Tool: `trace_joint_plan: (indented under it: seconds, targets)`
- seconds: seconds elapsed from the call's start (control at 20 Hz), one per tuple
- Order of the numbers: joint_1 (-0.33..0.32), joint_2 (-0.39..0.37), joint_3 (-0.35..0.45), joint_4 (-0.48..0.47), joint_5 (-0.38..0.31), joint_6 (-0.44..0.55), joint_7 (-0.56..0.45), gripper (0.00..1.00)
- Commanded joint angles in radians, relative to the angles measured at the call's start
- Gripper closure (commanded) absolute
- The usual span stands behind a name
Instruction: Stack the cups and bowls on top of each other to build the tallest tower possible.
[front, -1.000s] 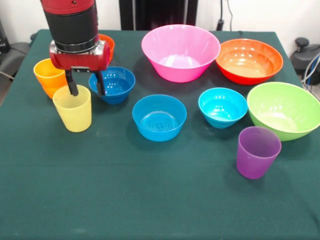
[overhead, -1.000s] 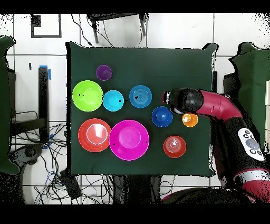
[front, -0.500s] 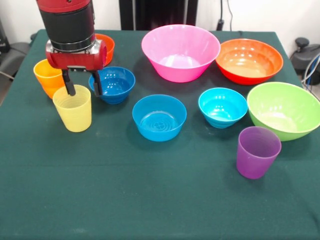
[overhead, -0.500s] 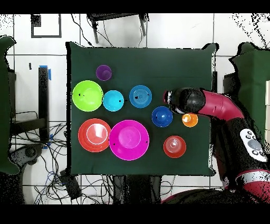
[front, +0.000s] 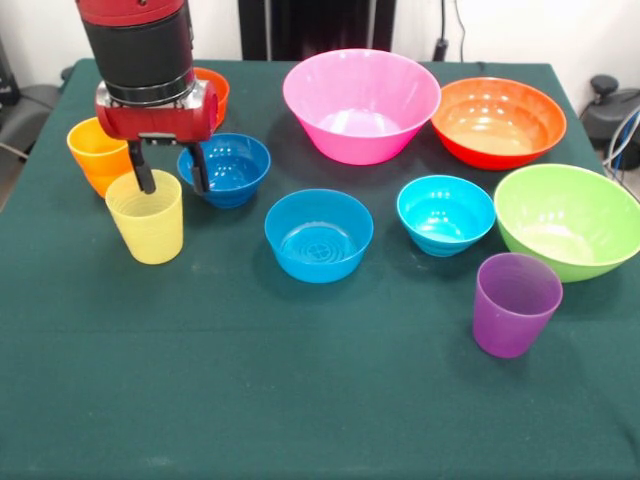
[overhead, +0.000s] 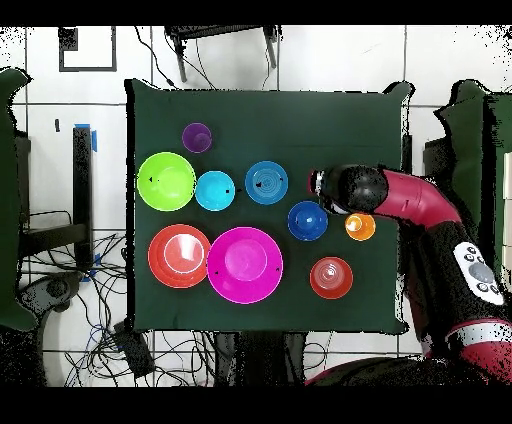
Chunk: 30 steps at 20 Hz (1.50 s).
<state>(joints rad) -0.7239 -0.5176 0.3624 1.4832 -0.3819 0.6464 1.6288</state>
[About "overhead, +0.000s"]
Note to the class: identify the small dark blue bowl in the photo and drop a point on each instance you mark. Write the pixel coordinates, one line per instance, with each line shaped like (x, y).
(308, 230)

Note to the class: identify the medium blue bowl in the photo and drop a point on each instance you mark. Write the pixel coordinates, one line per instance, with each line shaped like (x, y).
(266, 192)

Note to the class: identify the small cyan bowl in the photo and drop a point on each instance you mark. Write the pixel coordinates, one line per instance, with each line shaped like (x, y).
(212, 194)

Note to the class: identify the large pink bowl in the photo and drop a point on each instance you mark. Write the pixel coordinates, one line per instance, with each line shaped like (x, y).
(244, 260)

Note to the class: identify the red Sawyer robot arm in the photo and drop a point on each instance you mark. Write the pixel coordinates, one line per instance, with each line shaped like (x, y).
(416, 200)

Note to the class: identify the orange plastic cup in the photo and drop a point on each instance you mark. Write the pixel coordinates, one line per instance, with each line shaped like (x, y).
(364, 230)

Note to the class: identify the dark green table cloth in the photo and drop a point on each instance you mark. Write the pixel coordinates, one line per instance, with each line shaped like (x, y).
(260, 120)

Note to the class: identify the small orange bowl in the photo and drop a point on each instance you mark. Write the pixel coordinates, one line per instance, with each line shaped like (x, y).
(331, 288)

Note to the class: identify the purple plastic cup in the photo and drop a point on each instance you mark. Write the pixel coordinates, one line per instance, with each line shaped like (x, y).
(196, 140)

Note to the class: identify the large lime green bowl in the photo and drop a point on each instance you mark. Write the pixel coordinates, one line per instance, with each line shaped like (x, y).
(166, 190)

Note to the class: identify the green covered side table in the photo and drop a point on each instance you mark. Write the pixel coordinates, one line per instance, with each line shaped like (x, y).
(6, 200)
(468, 140)

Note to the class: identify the large red-orange bowl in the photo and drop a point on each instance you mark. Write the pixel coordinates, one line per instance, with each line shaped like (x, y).
(160, 260)

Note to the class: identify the blue tape strip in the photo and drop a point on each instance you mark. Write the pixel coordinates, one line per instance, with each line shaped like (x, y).
(94, 140)

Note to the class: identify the black metal stand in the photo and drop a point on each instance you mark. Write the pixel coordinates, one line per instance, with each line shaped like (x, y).
(82, 180)

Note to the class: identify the black power strip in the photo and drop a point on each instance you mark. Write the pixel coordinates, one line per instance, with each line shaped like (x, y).
(136, 354)

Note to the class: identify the grey chair base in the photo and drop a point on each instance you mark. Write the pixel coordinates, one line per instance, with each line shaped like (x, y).
(56, 288)

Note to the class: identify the black square floor frame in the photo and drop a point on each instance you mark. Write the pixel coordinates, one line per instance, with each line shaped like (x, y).
(68, 38)

